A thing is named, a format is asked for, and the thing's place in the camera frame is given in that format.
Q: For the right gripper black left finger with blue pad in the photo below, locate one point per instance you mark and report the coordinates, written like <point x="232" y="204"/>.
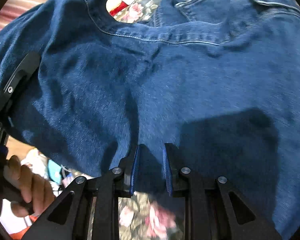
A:
<point x="127" y="173"/>

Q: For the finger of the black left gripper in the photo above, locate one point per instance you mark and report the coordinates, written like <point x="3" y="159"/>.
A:
<point x="21" y="75"/>

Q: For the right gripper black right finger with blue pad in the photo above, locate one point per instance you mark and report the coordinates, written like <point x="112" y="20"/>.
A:
<point x="175" y="172"/>

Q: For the blue denim jacket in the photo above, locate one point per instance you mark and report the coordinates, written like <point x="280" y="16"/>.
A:
<point x="50" y="113"/>

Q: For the orange sleeve forearm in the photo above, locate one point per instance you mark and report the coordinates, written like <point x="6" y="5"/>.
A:
<point x="20" y="234"/>

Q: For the person's left hand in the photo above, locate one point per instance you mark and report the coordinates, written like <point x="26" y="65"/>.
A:
<point x="34" y="188"/>

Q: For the dark floral bedspread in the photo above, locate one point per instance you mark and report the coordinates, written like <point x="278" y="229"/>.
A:
<point x="145" y="214"/>

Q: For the red plush toy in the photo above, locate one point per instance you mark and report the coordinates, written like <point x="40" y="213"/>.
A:
<point x="122" y="5"/>

